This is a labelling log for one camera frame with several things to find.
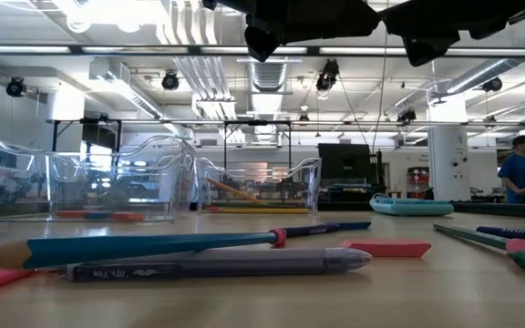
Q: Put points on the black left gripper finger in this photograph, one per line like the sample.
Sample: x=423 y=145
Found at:
x=331 y=11
x=326 y=32

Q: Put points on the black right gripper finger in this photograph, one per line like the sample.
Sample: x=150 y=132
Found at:
x=426 y=10
x=426 y=27

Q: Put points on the blue crayon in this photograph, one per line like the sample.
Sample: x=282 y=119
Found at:
x=335 y=226
x=517 y=233

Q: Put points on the red eraser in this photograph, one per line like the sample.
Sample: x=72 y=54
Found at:
x=71 y=214
x=128 y=217

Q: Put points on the blue eraser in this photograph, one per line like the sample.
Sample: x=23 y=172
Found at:
x=98 y=216

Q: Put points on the blue pencil with red eraser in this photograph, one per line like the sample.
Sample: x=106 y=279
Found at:
x=130 y=248

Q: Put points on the black ceiling spotlight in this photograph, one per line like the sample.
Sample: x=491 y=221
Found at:
x=407 y=116
x=15 y=86
x=327 y=75
x=170 y=82
x=492 y=85

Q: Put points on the black monitor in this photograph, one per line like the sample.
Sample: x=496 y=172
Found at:
x=344 y=161

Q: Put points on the white column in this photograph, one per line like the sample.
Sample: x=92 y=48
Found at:
x=445 y=173

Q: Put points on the clear plastic bin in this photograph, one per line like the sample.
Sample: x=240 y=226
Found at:
x=162 y=150
x=16 y=191
x=290 y=182

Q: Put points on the red shelf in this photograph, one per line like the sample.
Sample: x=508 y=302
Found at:
x=418 y=182

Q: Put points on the person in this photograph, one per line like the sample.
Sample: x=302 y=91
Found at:
x=520 y=173

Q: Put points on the teal calculator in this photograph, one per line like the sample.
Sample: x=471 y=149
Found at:
x=408 y=207

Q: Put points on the pink eraser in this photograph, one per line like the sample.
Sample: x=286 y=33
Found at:
x=390 y=249

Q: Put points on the translucent grey pen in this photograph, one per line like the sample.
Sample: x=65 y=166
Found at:
x=244 y=264

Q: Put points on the overhead light bar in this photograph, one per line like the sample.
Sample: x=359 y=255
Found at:
x=25 y=49

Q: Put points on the silver ventilation duct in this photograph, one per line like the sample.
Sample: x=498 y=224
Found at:
x=267 y=77

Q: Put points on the black background rig frame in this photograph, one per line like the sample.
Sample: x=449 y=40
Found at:
x=257 y=122
x=100 y=134

